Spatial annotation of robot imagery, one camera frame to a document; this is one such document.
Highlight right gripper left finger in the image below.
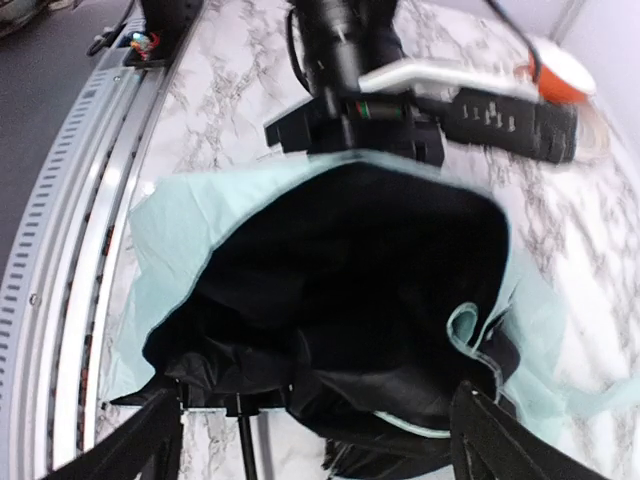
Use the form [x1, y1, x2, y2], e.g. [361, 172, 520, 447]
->
[47, 389, 183, 480]

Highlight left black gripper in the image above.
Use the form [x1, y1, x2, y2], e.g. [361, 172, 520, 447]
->
[265, 92, 445, 167]

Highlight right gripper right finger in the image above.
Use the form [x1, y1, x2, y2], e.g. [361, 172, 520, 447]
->
[448, 379, 559, 480]

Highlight mint green folding umbrella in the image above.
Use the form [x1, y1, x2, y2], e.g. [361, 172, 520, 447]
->
[108, 151, 639, 479]

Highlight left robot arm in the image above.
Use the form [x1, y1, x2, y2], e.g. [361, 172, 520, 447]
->
[265, 1, 444, 167]

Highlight orange white bowl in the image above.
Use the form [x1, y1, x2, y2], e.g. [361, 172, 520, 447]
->
[532, 38, 596, 104]

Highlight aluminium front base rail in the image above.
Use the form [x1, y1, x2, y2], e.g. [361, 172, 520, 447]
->
[1, 20, 196, 479]

